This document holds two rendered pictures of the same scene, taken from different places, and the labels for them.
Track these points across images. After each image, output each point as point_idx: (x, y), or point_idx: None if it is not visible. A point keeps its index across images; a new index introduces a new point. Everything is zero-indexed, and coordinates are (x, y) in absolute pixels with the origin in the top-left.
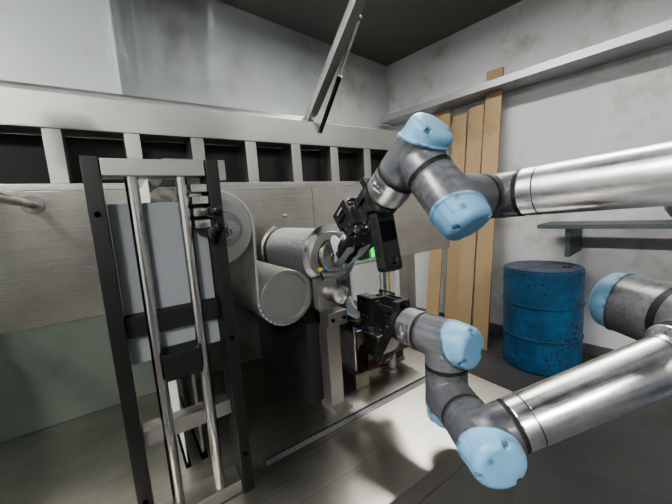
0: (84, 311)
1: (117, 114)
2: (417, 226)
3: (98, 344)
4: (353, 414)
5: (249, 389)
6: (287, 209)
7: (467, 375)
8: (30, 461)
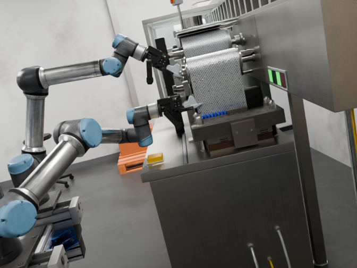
0: None
1: None
2: (299, 61)
3: (244, 83)
4: (185, 143)
5: None
6: (252, 31)
7: (134, 128)
8: None
